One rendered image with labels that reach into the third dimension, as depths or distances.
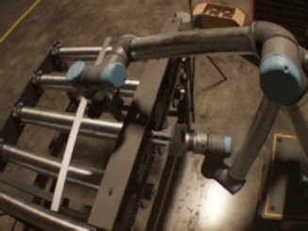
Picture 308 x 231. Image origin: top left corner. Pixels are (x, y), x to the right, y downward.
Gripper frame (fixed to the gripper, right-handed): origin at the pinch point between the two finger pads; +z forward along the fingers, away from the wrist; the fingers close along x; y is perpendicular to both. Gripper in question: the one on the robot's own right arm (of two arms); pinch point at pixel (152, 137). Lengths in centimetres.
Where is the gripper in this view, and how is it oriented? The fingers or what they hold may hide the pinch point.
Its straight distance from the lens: 118.4
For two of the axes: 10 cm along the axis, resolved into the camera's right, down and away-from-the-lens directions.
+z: -9.9, -1.5, 0.2
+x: -1.5, 9.8, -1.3
